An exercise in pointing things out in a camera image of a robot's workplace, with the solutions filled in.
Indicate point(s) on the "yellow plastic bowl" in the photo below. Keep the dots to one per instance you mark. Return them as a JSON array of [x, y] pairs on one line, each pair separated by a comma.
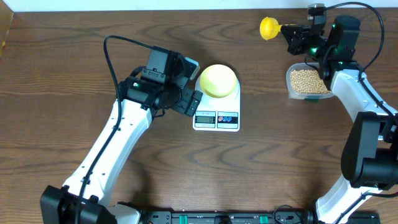
[[218, 81]]

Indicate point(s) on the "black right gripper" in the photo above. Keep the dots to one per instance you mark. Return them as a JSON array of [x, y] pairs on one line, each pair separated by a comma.
[[293, 42]]

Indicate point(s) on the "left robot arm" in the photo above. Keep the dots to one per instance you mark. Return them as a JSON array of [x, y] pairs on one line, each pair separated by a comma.
[[157, 86]]

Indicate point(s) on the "white digital kitchen scale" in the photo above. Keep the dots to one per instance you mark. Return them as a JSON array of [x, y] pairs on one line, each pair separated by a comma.
[[218, 114]]

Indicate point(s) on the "clear container of soybeans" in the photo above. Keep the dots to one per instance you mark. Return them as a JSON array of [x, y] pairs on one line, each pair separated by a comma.
[[304, 83]]

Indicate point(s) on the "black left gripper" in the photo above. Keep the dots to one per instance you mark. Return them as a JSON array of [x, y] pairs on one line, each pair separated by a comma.
[[183, 105]]

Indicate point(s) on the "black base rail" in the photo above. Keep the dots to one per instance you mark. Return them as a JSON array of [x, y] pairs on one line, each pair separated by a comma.
[[283, 216]]

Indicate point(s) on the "yellow plastic measuring scoop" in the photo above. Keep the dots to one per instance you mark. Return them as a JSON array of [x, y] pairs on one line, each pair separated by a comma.
[[269, 28]]

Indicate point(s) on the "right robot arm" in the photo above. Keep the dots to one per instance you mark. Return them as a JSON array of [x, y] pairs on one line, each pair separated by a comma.
[[369, 158]]

